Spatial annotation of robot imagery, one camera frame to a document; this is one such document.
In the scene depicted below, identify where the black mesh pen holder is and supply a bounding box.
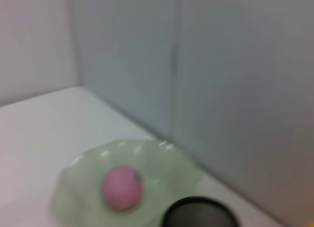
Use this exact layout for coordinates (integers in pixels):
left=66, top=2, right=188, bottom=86
left=160, top=196, right=240, bottom=227

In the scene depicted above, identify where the pink toy peach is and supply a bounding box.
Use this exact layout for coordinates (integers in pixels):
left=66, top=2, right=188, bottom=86
left=102, top=165, right=144, bottom=211

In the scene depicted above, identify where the green wavy glass fruit plate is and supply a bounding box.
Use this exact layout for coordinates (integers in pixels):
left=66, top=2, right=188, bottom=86
left=50, top=138, right=204, bottom=227

